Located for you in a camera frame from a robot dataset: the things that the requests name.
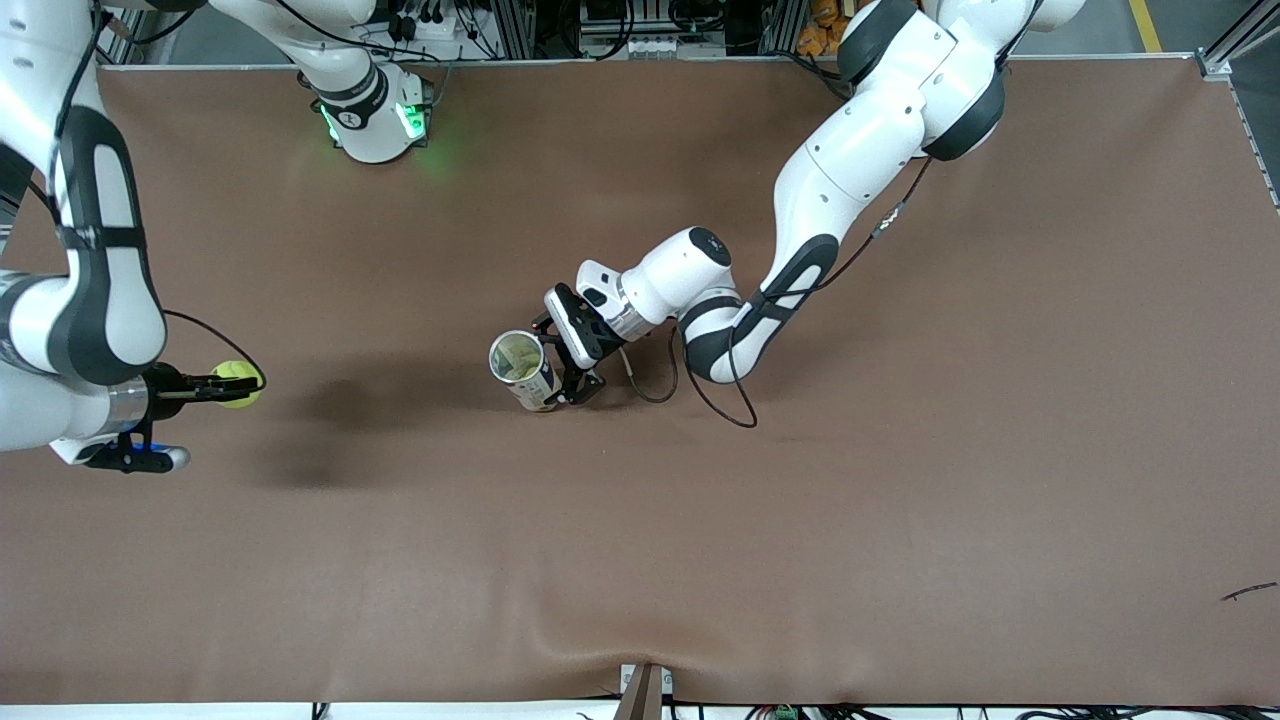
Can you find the grey camera post bracket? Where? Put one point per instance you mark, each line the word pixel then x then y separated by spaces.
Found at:
pixel 642 692

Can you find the brown table mat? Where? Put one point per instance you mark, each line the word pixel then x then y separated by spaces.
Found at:
pixel 640 550

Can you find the white power strip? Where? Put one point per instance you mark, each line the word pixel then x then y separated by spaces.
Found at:
pixel 440 28

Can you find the white terminal block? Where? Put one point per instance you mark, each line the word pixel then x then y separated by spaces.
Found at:
pixel 660 46

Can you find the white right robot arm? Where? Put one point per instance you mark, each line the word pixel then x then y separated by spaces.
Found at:
pixel 100 300

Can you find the small black twig scrap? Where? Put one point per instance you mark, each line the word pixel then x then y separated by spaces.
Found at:
pixel 1250 591

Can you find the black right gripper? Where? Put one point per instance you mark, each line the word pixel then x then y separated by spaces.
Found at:
pixel 166 383

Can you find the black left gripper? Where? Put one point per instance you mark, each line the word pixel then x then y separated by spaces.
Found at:
pixel 577 381

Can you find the orange packets pile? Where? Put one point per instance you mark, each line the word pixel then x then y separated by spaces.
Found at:
pixel 820 30

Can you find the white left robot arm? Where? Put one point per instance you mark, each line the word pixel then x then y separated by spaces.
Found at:
pixel 860 140

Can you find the white blue tennis ball can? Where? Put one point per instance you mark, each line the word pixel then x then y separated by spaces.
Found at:
pixel 540 390

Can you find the aluminium frame rail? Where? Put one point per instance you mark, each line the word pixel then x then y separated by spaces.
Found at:
pixel 1215 65

